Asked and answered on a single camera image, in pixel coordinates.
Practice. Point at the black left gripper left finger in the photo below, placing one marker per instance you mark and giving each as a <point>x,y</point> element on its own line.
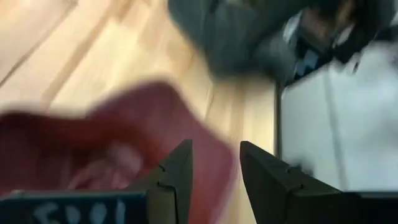
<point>174,186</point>

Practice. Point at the maroon red cloth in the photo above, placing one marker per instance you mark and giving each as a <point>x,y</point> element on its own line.
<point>140,124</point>

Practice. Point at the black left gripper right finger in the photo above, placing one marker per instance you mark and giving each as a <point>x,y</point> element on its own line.
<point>270,186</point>

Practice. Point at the black aluminium rig frame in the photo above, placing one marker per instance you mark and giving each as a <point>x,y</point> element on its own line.
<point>277,118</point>

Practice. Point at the dark grey cap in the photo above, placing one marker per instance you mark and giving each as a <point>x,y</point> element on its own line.
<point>230,37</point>

